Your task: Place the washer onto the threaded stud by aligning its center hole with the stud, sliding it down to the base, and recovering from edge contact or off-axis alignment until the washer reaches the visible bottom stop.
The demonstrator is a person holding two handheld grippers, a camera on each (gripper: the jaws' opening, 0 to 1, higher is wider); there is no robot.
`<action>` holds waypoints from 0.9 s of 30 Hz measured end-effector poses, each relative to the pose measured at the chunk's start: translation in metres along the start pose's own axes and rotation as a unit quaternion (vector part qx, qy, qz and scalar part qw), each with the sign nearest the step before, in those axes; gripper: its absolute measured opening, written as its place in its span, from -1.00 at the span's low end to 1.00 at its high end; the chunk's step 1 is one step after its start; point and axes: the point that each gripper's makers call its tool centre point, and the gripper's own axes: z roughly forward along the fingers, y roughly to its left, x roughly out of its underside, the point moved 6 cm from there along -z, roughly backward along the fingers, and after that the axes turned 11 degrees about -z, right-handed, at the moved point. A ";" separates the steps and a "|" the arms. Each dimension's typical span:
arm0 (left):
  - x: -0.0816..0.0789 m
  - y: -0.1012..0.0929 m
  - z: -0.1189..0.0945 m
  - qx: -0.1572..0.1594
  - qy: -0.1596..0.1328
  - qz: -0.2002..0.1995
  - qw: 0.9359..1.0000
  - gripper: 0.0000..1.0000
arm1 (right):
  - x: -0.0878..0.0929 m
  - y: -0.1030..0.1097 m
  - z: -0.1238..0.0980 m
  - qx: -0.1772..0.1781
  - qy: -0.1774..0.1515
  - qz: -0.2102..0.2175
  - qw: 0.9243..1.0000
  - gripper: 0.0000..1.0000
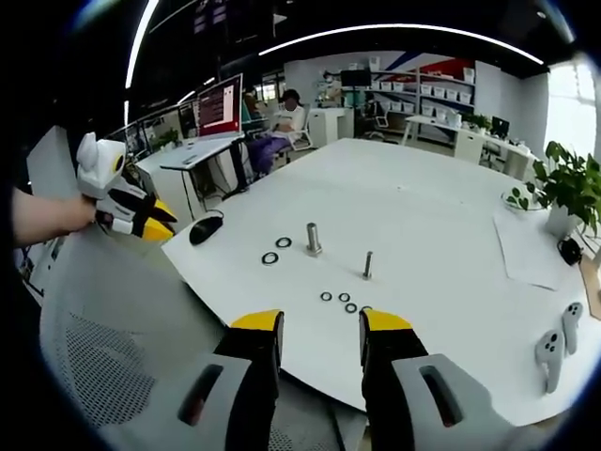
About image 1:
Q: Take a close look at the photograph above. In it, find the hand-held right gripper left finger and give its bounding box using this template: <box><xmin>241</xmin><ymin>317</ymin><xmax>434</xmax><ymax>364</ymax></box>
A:
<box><xmin>100</xmin><ymin>308</ymin><xmax>285</xmax><ymax>451</ymax></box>

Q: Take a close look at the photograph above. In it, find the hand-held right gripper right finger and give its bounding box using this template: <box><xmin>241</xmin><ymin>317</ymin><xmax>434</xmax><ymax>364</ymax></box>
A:
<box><xmin>358</xmin><ymin>307</ymin><xmax>534</xmax><ymax>451</ymax></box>

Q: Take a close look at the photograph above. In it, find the large metal threaded stud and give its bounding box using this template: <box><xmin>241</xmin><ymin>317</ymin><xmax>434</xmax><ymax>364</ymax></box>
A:
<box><xmin>303</xmin><ymin>222</ymin><xmax>326</xmax><ymax>258</ymax></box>

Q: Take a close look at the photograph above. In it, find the black computer mouse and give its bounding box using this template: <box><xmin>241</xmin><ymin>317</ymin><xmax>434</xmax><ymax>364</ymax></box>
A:
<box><xmin>188</xmin><ymin>215</ymin><xmax>224</xmax><ymax>246</ymax></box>

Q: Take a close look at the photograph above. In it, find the white standing desk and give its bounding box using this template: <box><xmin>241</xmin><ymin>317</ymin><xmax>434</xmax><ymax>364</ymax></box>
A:
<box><xmin>159</xmin><ymin>132</ymin><xmax>250</xmax><ymax>222</ymax></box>

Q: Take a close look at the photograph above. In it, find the white mesh office chair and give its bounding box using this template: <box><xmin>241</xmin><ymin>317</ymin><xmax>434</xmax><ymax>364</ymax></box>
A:
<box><xmin>39</xmin><ymin>228</ymin><xmax>368</xmax><ymax>451</ymax></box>

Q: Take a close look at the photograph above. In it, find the computer monitor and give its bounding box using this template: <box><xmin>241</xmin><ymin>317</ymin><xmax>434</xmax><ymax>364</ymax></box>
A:
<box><xmin>194</xmin><ymin>72</ymin><xmax>245</xmax><ymax>140</ymax></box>

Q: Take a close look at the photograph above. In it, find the white swivel chair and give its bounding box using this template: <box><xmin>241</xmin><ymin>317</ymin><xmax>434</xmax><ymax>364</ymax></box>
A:
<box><xmin>274</xmin><ymin>108</ymin><xmax>313</xmax><ymax>165</ymax></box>

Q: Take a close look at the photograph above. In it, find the grey handheld controller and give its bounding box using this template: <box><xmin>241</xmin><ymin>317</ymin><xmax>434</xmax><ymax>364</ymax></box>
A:
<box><xmin>562</xmin><ymin>302</ymin><xmax>584</xmax><ymax>356</ymax></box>
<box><xmin>534</xmin><ymin>330</ymin><xmax>566</xmax><ymax>395</ymax></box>

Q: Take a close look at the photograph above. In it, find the white paper sheet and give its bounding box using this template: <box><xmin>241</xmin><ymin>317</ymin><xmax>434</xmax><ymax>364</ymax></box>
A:
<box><xmin>491</xmin><ymin>206</ymin><xmax>573</xmax><ymax>292</ymax></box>

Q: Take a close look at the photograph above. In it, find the small plant in glass bowl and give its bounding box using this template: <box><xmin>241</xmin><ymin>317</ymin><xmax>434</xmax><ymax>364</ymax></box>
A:
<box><xmin>501</xmin><ymin>183</ymin><xmax>542</xmax><ymax>213</ymax></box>

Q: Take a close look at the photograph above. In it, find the small black round device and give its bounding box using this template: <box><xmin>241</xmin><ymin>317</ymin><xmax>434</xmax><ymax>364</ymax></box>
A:
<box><xmin>557</xmin><ymin>237</ymin><xmax>584</xmax><ymax>267</ymax></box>

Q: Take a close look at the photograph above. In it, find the green potted plant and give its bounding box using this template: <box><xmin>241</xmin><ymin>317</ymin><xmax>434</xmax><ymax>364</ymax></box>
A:
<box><xmin>531</xmin><ymin>139</ymin><xmax>601</xmax><ymax>239</ymax></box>

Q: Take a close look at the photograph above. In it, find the shelf with white bins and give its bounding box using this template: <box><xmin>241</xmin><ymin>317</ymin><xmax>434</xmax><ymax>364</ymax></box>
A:
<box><xmin>368</xmin><ymin>54</ymin><xmax>476</xmax><ymax>142</ymax></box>

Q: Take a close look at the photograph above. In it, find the black mouse cable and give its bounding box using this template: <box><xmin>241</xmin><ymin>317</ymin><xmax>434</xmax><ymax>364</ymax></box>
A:
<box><xmin>180</xmin><ymin>171</ymin><xmax>225</xmax><ymax>221</ymax></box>

